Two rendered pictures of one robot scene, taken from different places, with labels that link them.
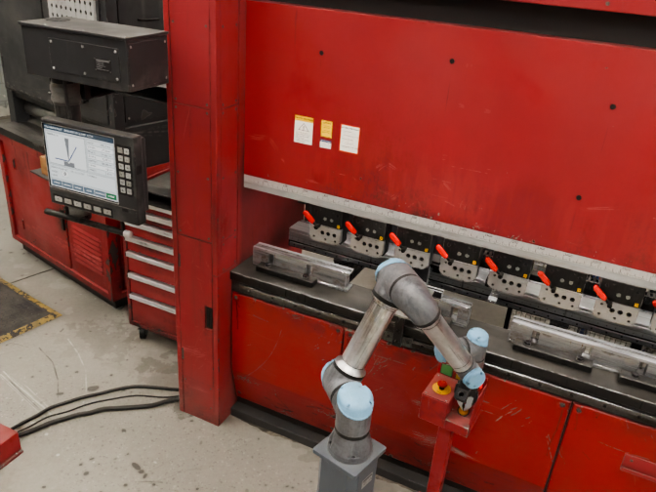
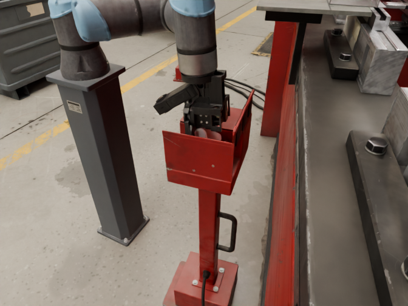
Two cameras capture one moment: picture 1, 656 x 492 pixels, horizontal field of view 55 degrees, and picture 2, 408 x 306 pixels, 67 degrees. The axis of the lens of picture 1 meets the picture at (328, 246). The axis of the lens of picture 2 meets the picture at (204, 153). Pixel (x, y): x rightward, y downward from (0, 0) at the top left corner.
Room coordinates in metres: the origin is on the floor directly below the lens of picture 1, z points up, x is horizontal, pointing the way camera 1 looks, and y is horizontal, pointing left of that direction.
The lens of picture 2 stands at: (1.80, -1.13, 1.17)
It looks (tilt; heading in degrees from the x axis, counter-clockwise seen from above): 37 degrees down; 80
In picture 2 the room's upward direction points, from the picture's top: straight up
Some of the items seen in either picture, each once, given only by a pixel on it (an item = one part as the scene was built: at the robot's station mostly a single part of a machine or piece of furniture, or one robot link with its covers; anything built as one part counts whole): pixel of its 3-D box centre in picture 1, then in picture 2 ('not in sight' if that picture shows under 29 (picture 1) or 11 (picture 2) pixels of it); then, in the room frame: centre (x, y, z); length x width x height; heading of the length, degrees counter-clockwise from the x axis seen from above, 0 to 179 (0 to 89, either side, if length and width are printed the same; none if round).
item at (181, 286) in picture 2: not in sight; (200, 283); (1.90, -0.51, 0.06); 0.25 x 0.20 x 0.12; 152
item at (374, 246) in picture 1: (371, 233); not in sight; (2.45, -0.18, 1.18); 0.15 x 0.09 x 0.17; 66
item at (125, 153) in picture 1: (99, 168); not in sight; (2.34, 0.93, 1.42); 0.45 x 0.12 x 0.36; 69
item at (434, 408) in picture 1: (452, 397); (210, 135); (1.93, -0.53, 0.75); 0.20 x 0.16 x 0.18; 62
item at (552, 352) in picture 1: (552, 354); (386, 207); (2.07, -0.92, 0.89); 0.30 x 0.05 x 0.03; 66
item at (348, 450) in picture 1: (350, 436); (82, 56); (1.60, -0.13, 0.82); 0.15 x 0.15 x 0.10
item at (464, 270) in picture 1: (462, 257); not in sight; (2.29, -0.55, 1.18); 0.15 x 0.09 x 0.17; 66
